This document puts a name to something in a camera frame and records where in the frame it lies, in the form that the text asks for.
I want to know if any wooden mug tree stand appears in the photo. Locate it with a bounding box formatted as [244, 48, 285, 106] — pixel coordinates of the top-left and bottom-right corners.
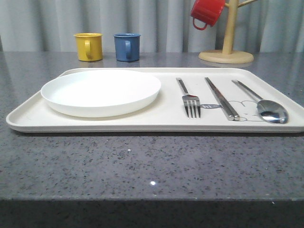
[198, 0, 255, 64]

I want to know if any yellow enamel mug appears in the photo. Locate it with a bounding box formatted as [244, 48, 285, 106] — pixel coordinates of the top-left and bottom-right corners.
[74, 33, 103, 62]

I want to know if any red enamel mug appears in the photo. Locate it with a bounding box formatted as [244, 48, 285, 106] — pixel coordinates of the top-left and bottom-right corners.
[190, 0, 225, 30]

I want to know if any silver metal spoon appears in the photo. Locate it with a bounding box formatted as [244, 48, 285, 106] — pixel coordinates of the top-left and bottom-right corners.
[232, 80, 289, 124]

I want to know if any white round plate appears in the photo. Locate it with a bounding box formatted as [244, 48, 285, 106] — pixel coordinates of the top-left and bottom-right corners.
[40, 69, 161, 118]

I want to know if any grey pleated curtain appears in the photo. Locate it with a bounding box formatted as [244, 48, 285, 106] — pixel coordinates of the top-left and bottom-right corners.
[0, 0, 304, 53]

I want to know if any cream rabbit serving tray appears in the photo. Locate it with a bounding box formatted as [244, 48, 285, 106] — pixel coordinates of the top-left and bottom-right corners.
[6, 68, 304, 133]

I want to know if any silver metal chopstick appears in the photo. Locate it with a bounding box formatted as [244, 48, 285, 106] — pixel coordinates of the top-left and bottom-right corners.
[206, 76, 241, 121]
[205, 77, 235, 121]

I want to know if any blue enamel mug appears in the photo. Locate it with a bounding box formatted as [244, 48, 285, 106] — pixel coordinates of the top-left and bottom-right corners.
[114, 33, 141, 62]

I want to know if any silver metal fork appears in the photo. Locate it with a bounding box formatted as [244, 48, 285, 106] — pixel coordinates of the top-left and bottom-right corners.
[176, 77, 201, 119]

